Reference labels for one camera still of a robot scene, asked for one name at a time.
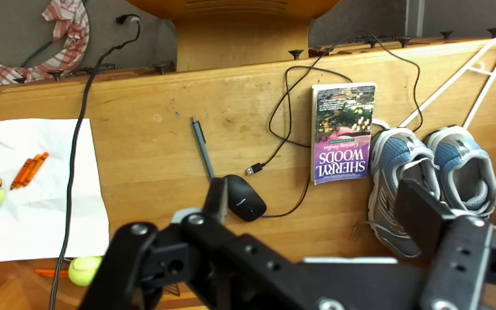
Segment grey blue right sneaker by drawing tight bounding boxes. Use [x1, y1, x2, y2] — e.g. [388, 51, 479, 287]
[426, 125, 496, 218]

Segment red white checkered cloth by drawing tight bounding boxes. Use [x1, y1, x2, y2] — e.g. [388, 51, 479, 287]
[0, 0, 92, 91]

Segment wooden chair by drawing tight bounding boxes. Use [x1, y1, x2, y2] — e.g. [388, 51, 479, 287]
[128, 0, 341, 70]

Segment black computer mouse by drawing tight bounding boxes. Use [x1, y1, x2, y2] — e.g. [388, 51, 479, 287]
[226, 173, 267, 221]

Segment yellow tennis ball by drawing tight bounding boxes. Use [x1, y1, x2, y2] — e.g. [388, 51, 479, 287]
[67, 256, 102, 287]

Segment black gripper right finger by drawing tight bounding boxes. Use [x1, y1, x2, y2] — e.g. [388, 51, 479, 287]
[395, 180, 455, 259]

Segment orange crayons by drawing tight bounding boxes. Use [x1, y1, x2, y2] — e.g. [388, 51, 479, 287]
[11, 151, 49, 189]

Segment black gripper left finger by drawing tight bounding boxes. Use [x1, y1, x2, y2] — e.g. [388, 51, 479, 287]
[204, 177, 226, 221]

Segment thick black cable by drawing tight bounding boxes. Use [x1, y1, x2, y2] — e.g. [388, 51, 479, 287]
[47, 11, 143, 310]

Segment black usb cable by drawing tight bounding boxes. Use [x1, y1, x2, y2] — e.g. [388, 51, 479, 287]
[243, 32, 426, 220]

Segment white wire hanger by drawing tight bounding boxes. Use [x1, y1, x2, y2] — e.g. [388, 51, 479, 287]
[371, 35, 496, 132]

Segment grey blue left sneaker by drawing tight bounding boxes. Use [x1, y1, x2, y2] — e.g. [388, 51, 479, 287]
[367, 127, 441, 258]

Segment wooden roll-top desk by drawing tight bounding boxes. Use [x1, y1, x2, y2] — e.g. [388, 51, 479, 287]
[0, 34, 496, 310]

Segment grey blue sneaker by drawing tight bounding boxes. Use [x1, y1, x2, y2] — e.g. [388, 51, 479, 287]
[426, 125, 496, 218]
[367, 127, 441, 258]

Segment grey pen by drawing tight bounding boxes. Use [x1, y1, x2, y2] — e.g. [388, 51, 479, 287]
[191, 116, 216, 180]

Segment white paper sheet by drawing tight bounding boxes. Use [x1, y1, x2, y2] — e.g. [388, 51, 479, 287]
[0, 118, 109, 261]

